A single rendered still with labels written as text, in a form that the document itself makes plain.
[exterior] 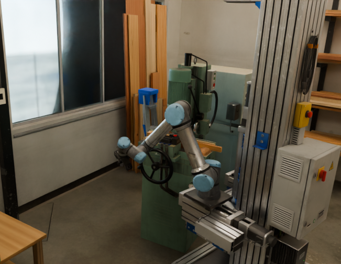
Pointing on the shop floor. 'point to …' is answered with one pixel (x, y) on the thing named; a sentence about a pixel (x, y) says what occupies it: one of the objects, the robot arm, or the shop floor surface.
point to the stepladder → (144, 96)
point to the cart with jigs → (15, 239)
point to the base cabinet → (164, 212)
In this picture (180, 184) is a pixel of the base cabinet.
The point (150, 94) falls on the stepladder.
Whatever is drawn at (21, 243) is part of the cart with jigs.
